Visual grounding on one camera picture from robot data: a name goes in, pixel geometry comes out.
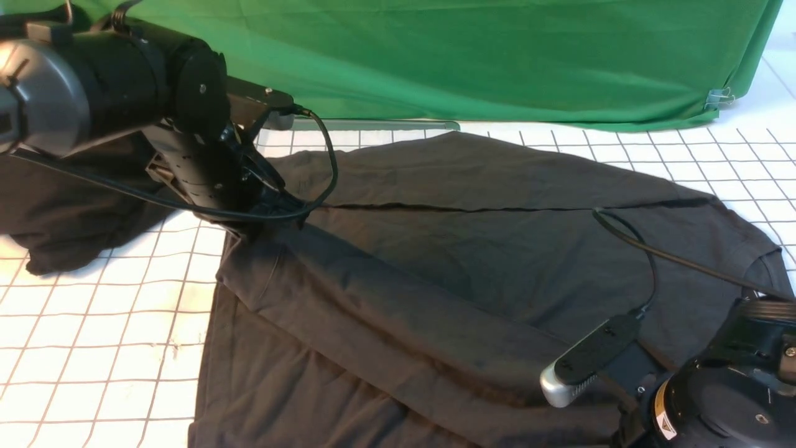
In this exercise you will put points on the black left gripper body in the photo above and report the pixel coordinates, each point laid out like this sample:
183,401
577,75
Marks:
239,187

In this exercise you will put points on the gray long-sleeved shirt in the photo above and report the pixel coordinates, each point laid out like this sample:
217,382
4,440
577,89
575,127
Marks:
420,305

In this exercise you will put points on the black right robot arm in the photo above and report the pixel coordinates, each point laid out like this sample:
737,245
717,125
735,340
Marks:
737,392

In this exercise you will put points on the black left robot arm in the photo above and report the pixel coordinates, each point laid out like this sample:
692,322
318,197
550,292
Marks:
65,92

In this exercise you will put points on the pile of black clothes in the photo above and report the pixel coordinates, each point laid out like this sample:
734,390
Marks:
65,222

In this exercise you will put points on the white grid mat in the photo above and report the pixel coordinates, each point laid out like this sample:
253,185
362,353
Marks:
108,355

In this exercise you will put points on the green backdrop cloth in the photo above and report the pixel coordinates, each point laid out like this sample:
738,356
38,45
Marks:
609,65

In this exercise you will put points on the silver binder clip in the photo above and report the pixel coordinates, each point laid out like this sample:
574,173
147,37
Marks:
718,98

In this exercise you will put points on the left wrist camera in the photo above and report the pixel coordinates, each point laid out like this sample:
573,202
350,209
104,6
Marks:
258,107

